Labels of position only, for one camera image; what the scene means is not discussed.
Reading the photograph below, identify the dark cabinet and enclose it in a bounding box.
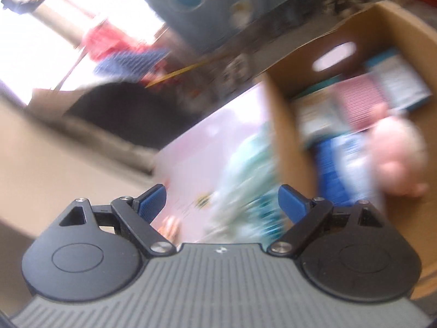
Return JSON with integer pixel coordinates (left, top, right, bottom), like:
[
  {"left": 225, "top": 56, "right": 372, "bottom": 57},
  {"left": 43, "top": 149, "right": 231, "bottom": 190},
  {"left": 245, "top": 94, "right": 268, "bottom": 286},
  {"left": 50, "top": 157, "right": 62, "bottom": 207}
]
[{"left": 65, "top": 82, "right": 219, "bottom": 151}]

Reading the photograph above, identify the blue circle-print blanket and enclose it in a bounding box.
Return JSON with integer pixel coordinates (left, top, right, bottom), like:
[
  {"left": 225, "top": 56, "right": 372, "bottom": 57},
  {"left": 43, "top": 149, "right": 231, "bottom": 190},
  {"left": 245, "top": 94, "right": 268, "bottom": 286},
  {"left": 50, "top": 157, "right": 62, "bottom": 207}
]
[{"left": 137, "top": 0, "right": 325, "bottom": 55}]

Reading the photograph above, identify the pink plush toy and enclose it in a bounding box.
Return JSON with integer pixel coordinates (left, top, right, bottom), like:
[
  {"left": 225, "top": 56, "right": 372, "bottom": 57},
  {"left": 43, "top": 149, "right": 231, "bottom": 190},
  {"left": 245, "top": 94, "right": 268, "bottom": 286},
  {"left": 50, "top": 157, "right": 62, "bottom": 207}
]
[{"left": 367, "top": 104, "right": 429, "bottom": 199}]

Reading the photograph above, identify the white plastic bag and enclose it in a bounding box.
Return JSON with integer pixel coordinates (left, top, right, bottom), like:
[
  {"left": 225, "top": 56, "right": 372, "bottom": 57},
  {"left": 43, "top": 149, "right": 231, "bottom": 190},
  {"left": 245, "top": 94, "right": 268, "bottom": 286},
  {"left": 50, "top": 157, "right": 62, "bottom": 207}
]
[{"left": 205, "top": 123, "right": 287, "bottom": 247}]

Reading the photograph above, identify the cardboard box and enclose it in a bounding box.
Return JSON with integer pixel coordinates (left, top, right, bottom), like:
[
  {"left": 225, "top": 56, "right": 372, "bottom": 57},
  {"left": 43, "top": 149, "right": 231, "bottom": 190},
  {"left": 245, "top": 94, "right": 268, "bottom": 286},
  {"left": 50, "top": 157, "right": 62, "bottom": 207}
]
[{"left": 261, "top": 0, "right": 437, "bottom": 301}]

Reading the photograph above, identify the white padded panel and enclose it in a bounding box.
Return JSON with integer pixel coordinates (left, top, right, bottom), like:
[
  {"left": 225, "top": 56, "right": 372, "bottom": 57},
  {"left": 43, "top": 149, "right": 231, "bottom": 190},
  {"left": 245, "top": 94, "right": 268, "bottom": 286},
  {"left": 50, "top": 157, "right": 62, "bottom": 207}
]
[{"left": 0, "top": 92, "right": 161, "bottom": 233}]

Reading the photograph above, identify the blue plastic packet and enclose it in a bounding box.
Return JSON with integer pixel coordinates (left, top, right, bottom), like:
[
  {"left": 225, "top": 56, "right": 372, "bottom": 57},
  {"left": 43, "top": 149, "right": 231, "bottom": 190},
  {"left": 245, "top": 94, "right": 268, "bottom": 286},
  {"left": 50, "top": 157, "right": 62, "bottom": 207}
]
[{"left": 314, "top": 133, "right": 379, "bottom": 209}]

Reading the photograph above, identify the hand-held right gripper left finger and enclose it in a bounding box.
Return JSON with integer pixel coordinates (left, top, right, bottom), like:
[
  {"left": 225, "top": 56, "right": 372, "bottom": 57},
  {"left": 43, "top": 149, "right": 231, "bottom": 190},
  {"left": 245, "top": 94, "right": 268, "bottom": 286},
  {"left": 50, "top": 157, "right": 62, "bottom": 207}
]
[{"left": 60, "top": 184, "right": 176, "bottom": 257}]

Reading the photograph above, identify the blue star-print cloth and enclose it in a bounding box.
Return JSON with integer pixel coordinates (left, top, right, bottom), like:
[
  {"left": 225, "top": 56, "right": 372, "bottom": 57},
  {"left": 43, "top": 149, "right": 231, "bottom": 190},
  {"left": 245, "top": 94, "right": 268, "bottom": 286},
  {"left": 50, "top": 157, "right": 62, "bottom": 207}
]
[{"left": 94, "top": 49, "right": 169, "bottom": 83}]

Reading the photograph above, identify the pink mesh sponge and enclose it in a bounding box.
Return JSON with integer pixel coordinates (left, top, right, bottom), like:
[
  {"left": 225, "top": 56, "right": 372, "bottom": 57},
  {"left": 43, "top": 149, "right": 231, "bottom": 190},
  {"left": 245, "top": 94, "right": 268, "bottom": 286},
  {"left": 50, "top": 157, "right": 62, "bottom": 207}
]
[{"left": 336, "top": 75, "right": 388, "bottom": 132}]

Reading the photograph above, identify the pink hanging garment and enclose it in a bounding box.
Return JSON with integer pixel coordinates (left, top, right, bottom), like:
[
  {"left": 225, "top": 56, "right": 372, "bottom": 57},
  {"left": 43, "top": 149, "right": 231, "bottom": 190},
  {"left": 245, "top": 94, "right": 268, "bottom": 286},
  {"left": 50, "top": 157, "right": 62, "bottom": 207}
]
[{"left": 82, "top": 20, "right": 137, "bottom": 62}]

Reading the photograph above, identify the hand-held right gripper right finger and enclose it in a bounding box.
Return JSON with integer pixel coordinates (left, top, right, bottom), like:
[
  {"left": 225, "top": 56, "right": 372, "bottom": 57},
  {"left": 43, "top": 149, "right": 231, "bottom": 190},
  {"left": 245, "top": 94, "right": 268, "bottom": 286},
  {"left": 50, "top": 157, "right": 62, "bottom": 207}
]
[{"left": 267, "top": 184, "right": 385, "bottom": 257}]

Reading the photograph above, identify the white and blue box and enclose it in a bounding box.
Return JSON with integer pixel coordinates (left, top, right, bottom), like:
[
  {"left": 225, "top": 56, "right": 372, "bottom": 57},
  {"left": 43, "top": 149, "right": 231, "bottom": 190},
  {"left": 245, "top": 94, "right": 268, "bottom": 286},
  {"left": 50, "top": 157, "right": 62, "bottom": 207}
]
[{"left": 364, "top": 49, "right": 432, "bottom": 112}]

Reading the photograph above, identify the yellow stick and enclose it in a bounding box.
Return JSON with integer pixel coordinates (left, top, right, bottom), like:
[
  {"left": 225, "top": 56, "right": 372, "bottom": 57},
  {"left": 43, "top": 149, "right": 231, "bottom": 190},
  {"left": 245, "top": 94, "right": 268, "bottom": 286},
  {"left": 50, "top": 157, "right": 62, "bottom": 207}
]
[{"left": 145, "top": 60, "right": 212, "bottom": 87}]

